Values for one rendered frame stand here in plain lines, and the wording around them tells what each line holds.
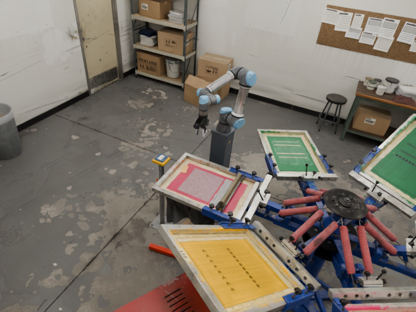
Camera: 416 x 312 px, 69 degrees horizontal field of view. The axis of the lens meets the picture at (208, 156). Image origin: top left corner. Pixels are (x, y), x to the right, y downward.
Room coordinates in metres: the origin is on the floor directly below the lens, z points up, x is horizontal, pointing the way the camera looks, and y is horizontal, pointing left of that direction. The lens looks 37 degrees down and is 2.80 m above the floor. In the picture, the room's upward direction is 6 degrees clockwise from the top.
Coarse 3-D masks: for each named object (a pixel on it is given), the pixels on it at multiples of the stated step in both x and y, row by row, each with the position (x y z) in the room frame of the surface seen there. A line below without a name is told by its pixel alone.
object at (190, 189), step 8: (176, 176) 2.06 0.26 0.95; (176, 184) 1.96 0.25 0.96; (184, 184) 1.97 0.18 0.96; (192, 184) 1.98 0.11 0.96; (200, 184) 1.99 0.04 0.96; (176, 192) 1.86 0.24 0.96; (184, 192) 1.87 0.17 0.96; (192, 192) 1.88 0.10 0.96; (200, 192) 1.89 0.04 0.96; (208, 192) 1.90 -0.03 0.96; (216, 192) 1.91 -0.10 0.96; (200, 200) 1.80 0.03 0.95; (208, 200) 1.81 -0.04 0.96; (232, 200) 1.83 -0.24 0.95; (232, 208) 1.74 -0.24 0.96
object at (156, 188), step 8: (184, 160) 2.30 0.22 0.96; (200, 160) 2.29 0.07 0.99; (176, 168) 2.16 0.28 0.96; (216, 168) 2.22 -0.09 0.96; (224, 168) 2.20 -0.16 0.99; (168, 176) 2.03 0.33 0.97; (160, 184) 1.91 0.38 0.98; (256, 184) 2.02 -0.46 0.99; (160, 192) 1.82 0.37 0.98; (168, 192) 1.82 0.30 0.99; (176, 200) 1.76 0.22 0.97; (184, 200) 1.75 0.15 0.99; (248, 200) 1.82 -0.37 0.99; (200, 208) 1.68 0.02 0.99; (240, 216) 1.63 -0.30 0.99
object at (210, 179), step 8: (192, 168) 2.20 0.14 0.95; (200, 168) 2.21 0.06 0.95; (184, 176) 2.07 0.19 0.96; (192, 176) 2.08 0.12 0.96; (200, 176) 2.09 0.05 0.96; (208, 176) 2.10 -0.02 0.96; (216, 176) 2.12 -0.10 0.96; (224, 176) 2.13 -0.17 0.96; (208, 184) 2.00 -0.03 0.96; (216, 184) 2.01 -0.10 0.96; (240, 184) 2.04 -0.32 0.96; (240, 192) 1.94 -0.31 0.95
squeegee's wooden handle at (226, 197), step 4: (236, 176) 2.02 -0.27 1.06; (240, 176) 2.04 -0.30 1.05; (236, 180) 1.97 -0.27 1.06; (232, 184) 1.91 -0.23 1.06; (236, 184) 1.97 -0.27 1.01; (228, 188) 1.86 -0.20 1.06; (232, 188) 1.87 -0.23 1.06; (228, 192) 1.82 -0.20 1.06; (232, 192) 1.88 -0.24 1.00; (224, 196) 1.76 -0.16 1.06; (228, 196) 1.80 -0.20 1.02; (224, 200) 1.72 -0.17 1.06; (220, 204) 1.70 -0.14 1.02; (224, 204) 1.73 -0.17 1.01
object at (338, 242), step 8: (288, 208) 1.72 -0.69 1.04; (280, 216) 1.67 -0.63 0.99; (288, 216) 1.63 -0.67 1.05; (296, 216) 1.66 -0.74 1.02; (304, 216) 1.67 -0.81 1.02; (360, 224) 1.70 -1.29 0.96; (312, 240) 1.44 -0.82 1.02; (336, 240) 1.46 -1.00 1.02; (352, 240) 1.48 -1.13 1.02; (376, 248) 1.41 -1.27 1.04; (312, 256) 1.31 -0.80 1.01; (376, 256) 1.37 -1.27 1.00; (344, 264) 1.24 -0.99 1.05; (360, 264) 1.25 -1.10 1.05; (336, 272) 1.24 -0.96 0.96; (344, 272) 1.20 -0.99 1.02; (360, 272) 1.20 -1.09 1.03
